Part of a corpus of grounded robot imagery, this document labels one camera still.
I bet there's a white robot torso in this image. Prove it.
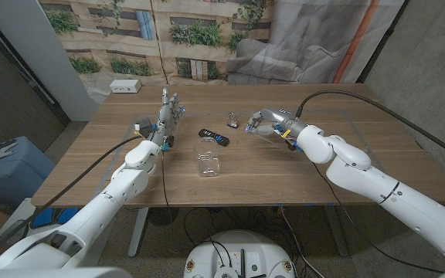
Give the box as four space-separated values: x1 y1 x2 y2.
182 229 296 278

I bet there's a grey floor cable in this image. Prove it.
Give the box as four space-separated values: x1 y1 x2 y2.
280 206 324 278

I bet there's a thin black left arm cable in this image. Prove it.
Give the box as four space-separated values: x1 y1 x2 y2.
160 150 172 212

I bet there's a clear glass jar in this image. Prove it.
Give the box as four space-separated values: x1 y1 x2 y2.
193 137 221 178

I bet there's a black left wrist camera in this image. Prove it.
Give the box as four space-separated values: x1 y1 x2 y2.
134 117 154 136

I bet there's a blue storage bin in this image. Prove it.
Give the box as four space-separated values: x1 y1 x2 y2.
0 135 56 208

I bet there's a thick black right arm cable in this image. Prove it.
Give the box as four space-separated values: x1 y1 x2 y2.
295 90 445 166

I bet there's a black backdrop stand pole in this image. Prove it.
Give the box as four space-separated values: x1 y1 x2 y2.
355 0 413 84

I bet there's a white power outlet box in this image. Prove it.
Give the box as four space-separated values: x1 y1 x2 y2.
109 79 142 94

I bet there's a grey table leg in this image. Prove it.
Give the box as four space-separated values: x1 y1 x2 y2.
127 207 150 259
324 205 349 258

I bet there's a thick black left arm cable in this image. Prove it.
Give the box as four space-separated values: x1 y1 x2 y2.
0 134 144 262

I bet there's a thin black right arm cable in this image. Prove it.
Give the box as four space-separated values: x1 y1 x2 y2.
311 161 445 274

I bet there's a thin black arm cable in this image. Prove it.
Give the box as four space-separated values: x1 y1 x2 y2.
311 161 445 274
160 150 172 212

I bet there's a white and blue floor box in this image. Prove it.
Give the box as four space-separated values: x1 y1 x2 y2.
5 197 80 232

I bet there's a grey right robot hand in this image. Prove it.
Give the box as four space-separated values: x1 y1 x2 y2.
244 108 307 141

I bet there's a black round floor object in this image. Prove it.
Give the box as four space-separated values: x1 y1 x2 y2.
148 207 180 227

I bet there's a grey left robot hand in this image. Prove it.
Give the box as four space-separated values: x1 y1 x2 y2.
147 87 187 146

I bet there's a printed fabric backdrop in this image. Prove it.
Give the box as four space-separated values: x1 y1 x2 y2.
39 0 407 103

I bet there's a black remote key fob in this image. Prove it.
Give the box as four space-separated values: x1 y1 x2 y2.
198 128 230 147

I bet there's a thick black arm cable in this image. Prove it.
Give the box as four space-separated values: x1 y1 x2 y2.
0 134 144 262
295 90 445 166

